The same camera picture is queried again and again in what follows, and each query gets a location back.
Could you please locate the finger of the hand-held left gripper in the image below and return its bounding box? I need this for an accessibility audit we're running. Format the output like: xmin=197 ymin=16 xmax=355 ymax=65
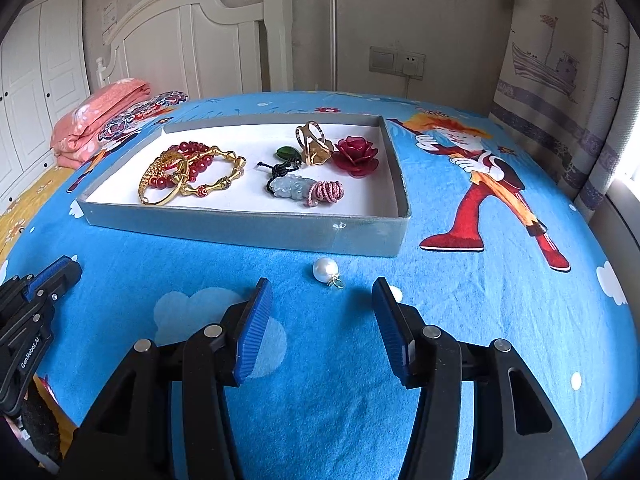
xmin=25 ymin=255 xmax=83 ymax=306
xmin=0 ymin=274 xmax=36 ymax=311

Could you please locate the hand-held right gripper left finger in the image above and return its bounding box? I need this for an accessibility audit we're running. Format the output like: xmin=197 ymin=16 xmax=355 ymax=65
xmin=60 ymin=277 xmax=274 ymax=480

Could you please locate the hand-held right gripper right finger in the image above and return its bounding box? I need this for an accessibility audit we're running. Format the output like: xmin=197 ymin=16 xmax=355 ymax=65
xmin=371 ymin=276 xmax=588 ymax=480

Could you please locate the white pearl pendant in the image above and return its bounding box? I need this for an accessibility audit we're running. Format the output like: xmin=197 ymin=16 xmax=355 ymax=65
xmin=312 ymin=258 xmax=346 ymax=290

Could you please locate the grey cardboard tray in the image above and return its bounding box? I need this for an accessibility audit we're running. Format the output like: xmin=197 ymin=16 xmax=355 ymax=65
xmin=76 ymin=112 xmax=412 ymax=259

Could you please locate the gold bangle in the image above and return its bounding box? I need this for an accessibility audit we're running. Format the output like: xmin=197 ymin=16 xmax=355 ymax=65
xmin=137 ymin=152 xmax=193 ymax=207

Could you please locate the white jade pendant pink cord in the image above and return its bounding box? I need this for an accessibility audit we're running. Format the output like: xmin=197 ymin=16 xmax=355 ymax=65
xmin=265 ymin=172 xmax=346 ymax=208

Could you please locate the gold bamboo-link bracelet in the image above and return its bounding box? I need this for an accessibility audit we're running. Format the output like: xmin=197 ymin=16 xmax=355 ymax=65
xmin=177 ymin=145 xmax=247 ymax=198

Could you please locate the red rose ornament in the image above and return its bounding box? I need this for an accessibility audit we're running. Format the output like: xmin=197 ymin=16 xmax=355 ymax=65
xmin=331 ymin=135 xmax=380 ymax=178

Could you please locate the red bead bracelet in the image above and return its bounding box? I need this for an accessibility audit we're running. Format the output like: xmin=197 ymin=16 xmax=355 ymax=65
xmin=162 ymin=141 xmax=221 ymax=192

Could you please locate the green jade pendant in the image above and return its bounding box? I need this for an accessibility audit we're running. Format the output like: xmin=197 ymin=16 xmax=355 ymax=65
xmin=257 ymin=146 xmax=303 ymax=173

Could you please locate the yellow bedsheet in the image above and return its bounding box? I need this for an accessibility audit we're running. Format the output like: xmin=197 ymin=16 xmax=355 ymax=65
xmin=0 ymin=165 xmax=76 ymax=266

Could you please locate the blue cartoon blanket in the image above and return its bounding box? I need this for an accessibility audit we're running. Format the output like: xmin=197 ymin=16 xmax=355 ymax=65
xmin=0 ymin=89 xmax=640 ymax=480

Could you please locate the pink folded quilt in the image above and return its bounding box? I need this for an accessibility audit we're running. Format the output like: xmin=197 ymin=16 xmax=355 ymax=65
xmin=51 ymin=77 xmax=152 ymax=168

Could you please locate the patterned pillow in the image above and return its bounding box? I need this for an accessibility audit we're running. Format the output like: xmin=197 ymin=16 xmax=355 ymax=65
xmin=97 ymin=90 xmax=190 ymax=151

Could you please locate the white wardrobe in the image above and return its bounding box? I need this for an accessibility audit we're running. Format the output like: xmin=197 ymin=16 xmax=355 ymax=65
xmin=0 ymin=0 xmax=93 ymax=203

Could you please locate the white headboard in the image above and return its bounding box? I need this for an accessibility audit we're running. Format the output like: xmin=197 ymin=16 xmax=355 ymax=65
xmin=96 ymin=0 xmax=294 ymax=101

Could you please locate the metal pole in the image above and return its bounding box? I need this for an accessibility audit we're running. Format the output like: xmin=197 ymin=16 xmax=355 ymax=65
xmin=327 ymin=0 xmax=340 ymax=93

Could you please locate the printed curtain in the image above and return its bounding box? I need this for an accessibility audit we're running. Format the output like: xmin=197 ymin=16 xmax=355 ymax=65
xmin=487 ymin=0 xmax=640 ymax=221

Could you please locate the gold openwork ring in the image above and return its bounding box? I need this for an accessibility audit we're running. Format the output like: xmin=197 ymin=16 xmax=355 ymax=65
xmin=295 ymin=121 xmax=335 ymax=167

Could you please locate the paper wall notice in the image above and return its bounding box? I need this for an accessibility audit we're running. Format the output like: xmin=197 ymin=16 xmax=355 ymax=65
xmin=101 ymin=0 xmax=119 ymax=38

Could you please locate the wall power socket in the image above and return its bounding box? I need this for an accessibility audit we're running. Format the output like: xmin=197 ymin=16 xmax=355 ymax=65
xmin=397 ymin=50 xmax=427 ymax=80

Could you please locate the wall switch plate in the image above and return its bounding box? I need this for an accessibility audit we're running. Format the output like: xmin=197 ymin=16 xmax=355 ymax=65
xmin=369 ymin=46 xmax=399 ymax=73

